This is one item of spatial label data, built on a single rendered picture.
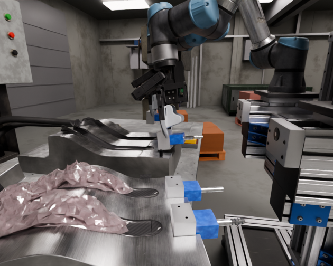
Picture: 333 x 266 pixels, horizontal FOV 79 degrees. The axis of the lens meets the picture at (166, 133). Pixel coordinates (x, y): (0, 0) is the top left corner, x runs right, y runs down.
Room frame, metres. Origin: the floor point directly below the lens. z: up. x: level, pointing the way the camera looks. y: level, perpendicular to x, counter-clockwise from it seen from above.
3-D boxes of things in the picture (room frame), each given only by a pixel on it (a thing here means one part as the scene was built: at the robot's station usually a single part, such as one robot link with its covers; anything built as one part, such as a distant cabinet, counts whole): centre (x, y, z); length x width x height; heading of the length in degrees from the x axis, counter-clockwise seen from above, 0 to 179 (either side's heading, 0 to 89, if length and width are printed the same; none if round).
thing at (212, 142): (2.91, -0.26, 0.32); 1.15 x 0.92 x 0.64; 83
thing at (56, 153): (0.69, 0.21, 0.87); 0.50 x 0.26 x 0.14; 78
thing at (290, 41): (0.96, -0.55, 1.20); 0.13 x 0.12 x 0.14; 19
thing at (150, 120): (0.89, 0.02, 0.93); 0.13 x 0.05 x 0.05; 78
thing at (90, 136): (0.68, 0.20, 0.92); 0.35 x 0.16 x 0.09; 78
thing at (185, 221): (0.30, -0.07, 0.86); 0.13 x 0.05 x 0.05; 96
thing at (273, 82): (0.95, -0.55, 1.09); 0.15 x 0.15 x 0.10
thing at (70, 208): (0.33, 0.20, 0.90); 0.26 x 0.18 x 0.08; 96
